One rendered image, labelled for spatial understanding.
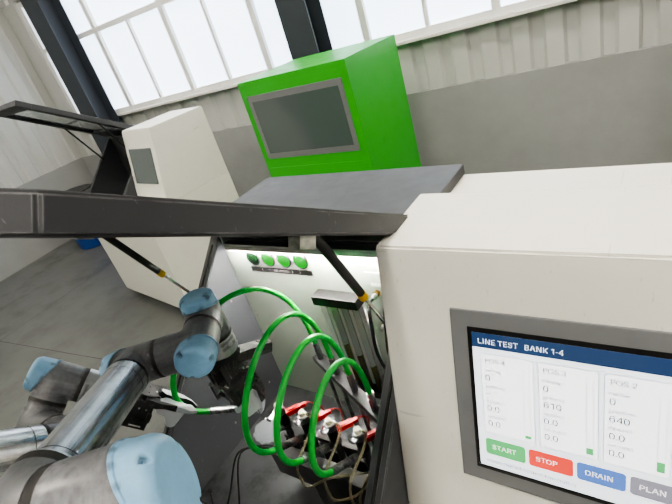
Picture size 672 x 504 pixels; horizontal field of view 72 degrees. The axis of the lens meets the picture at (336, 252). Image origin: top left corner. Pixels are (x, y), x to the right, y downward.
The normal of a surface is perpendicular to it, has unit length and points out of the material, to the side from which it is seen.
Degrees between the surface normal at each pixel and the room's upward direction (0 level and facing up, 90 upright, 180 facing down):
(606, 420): 76
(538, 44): 90
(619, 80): 90
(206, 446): 90
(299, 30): 90
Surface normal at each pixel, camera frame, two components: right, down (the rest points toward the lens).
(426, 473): -0.55, 0.31
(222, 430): 0.82, 0.04
